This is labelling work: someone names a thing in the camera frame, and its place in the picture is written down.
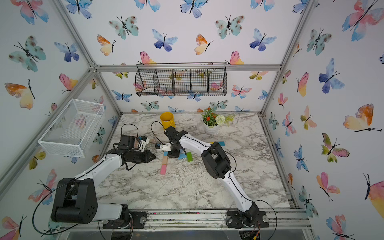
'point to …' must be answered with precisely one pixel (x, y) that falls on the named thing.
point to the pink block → (163, 169)
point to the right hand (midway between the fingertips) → (172, 150)
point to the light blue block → (165, 153)
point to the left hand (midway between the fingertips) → (156, 155)
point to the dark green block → (189, 157)
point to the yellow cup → (167, 119)
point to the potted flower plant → (212, 122)
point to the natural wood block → (164, 160)
